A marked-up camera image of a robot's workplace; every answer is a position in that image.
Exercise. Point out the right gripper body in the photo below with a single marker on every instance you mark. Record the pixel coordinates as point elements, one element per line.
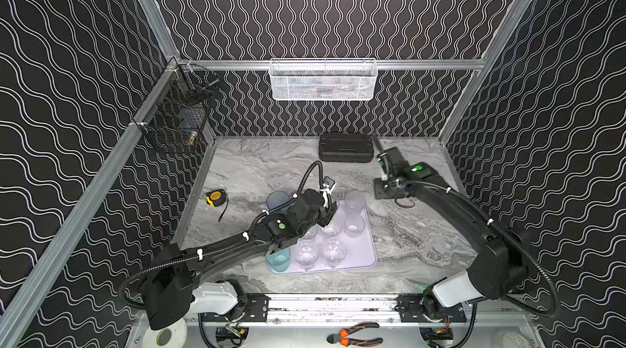
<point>384,188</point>

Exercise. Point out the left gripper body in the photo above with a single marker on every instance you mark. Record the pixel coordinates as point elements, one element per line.
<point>324,210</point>

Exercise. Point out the clear plastic cup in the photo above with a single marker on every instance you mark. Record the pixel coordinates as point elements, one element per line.
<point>333,229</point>
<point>334,252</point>
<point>311,233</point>
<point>307,254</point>

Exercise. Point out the blue ribbed plastic cup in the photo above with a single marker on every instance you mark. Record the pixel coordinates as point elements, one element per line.
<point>279,202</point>

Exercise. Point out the frosted plastic cup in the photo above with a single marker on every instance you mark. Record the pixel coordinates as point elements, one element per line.
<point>354,202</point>
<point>354,225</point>

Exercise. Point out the teal plastic cup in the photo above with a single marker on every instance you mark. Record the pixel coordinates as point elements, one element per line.
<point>279,261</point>

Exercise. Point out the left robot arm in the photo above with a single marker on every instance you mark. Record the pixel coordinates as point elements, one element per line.
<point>164,290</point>

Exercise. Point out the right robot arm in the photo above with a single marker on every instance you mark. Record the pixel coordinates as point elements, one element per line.
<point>504,258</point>

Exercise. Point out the lilac plastic tray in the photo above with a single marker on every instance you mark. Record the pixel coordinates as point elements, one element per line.
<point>361,251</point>

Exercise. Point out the black plastic case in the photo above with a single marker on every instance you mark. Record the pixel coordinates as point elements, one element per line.
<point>345,148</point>

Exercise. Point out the yellow black tape measure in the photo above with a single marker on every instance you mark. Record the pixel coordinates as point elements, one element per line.
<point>218,198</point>

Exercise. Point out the white tape roll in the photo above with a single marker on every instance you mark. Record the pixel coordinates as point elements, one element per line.
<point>174,336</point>

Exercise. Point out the white round lid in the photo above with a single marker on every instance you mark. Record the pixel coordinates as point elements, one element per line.
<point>513,339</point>

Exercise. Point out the white wire basket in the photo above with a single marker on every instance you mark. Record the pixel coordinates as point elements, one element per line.
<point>323,79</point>

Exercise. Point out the black wire basket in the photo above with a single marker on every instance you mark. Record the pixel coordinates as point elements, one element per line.
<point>177,123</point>

